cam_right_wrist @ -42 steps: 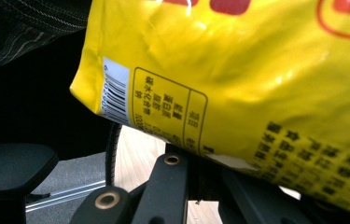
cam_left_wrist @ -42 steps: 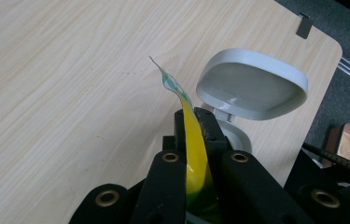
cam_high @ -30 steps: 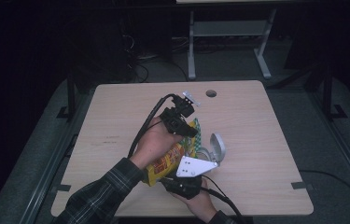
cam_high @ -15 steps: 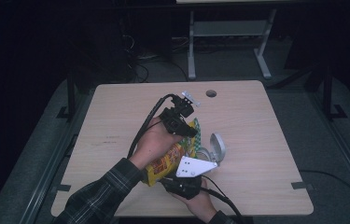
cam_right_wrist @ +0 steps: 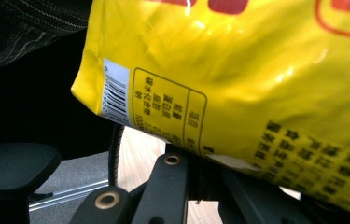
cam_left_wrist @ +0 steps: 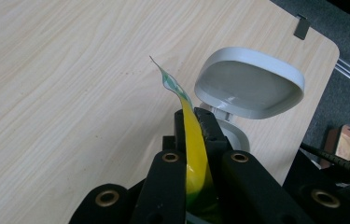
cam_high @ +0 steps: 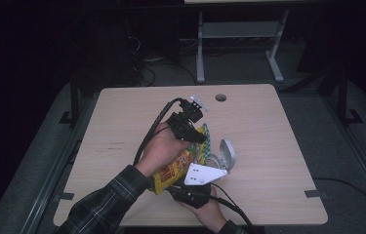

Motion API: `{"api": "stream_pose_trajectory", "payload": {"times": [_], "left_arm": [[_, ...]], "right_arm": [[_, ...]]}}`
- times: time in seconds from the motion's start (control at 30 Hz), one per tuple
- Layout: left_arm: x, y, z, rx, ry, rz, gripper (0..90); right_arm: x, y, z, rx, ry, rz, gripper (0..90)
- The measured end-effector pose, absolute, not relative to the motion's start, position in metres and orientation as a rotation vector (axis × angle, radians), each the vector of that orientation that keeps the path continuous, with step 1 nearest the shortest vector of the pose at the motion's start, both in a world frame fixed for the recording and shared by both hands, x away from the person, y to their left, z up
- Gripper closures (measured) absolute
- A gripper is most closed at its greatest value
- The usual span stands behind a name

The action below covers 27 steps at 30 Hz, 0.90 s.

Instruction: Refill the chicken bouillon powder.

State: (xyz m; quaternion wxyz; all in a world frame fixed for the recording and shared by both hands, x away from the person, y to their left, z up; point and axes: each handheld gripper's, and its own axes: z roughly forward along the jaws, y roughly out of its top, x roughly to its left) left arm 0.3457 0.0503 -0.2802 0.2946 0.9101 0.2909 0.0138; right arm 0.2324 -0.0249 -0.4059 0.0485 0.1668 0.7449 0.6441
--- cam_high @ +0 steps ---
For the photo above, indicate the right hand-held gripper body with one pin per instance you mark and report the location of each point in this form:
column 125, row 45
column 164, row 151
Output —
column 200, row 177

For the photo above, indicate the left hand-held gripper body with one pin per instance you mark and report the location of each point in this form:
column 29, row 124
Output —
column 185, row 122

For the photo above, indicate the yellow spouted drink pouch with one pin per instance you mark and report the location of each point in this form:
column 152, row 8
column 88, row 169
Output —
column 177, row 169

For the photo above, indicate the clear pitcher with grey lid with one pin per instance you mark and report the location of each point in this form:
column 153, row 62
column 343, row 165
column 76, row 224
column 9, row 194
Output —
column 227, row 154

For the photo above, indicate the person's right hand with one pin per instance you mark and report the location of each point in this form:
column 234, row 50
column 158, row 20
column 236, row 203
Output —
column 208, row 213

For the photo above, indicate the person's left hand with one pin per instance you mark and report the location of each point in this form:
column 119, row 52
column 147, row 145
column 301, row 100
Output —
column 161, row 149

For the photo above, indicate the black tape strip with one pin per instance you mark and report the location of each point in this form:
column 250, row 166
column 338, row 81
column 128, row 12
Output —
column 314, row 194
column 66, row 196

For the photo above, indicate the black metal stand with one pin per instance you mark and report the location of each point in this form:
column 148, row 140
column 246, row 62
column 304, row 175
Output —
column 343, row 97
column 74, row 104

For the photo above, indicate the white metal desk frame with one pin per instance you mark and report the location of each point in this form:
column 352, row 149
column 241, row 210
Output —
column 240, row 30

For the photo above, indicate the grey metal floor rail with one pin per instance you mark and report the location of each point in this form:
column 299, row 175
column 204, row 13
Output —
column 53, row 175
column 362, row 159

